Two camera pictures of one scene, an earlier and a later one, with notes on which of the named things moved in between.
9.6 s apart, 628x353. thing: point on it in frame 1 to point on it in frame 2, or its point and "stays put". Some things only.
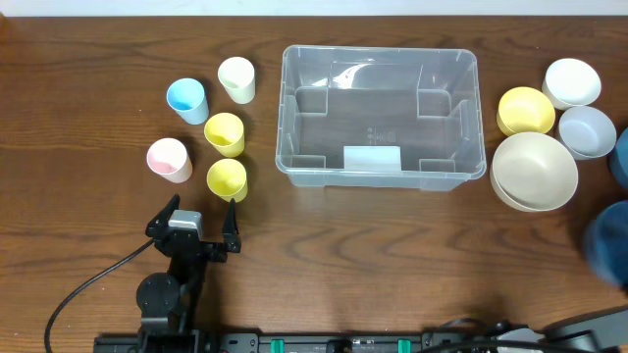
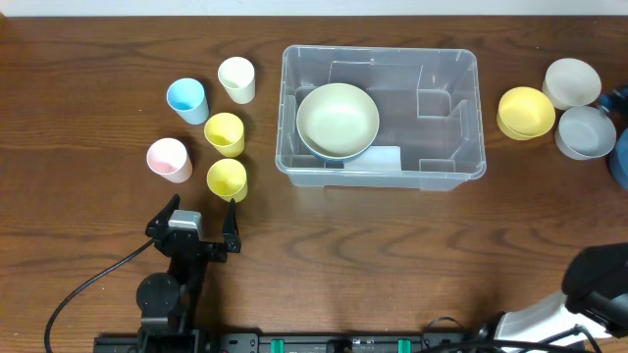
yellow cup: x=227 y=178 stays put
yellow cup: x=226 y=133 stays put
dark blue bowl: x=618 y=159 stays put
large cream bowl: x=533 y=172 to x=338 y=120
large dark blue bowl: x=606 y=242 to x=323 y=157
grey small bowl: x=587 y=132 stays put
